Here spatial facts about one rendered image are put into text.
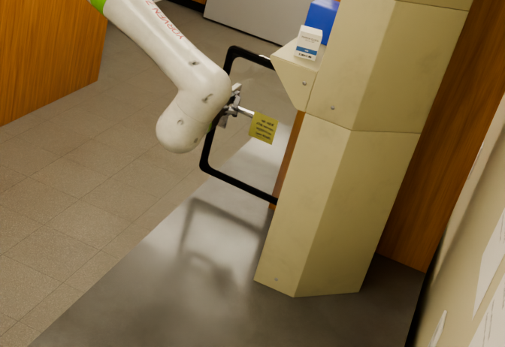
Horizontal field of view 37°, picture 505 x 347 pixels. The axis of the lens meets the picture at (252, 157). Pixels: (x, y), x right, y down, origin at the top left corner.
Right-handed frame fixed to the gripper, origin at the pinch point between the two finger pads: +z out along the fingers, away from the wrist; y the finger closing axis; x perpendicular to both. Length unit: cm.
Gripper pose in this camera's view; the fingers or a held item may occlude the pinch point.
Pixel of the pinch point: (234, 91)
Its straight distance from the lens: 205.4
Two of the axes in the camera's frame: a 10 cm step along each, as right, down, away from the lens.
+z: 3.4, -3.4, 8.8
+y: -9.1, -3.7, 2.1
